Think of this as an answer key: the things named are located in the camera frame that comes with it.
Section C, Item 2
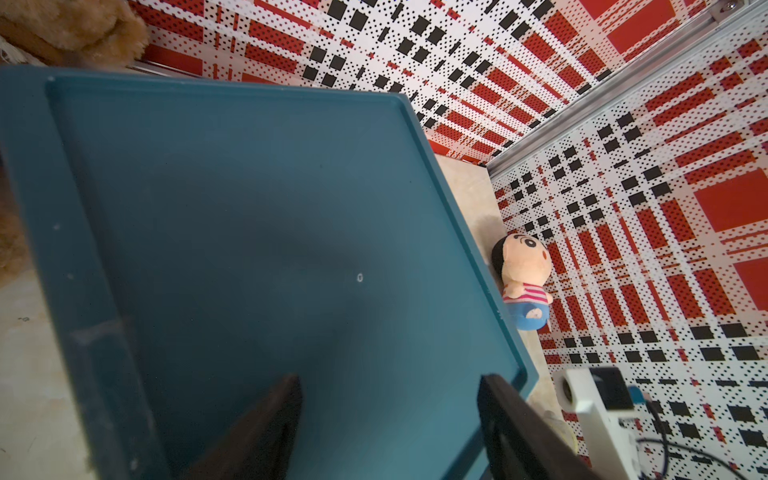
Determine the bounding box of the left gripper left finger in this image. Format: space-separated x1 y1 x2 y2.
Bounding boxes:
182 374 303 479

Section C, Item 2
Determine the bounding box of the brown teddy bear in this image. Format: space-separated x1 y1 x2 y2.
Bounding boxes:
0 0 151 283

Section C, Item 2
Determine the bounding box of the teal drawer cabinet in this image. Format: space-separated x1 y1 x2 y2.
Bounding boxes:
1 66 537 479

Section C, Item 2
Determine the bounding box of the pink plush doll blue body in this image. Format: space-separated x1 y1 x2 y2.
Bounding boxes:
491 233 553 331

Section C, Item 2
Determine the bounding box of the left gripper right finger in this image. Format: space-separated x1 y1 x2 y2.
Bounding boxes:
477 374 598 480

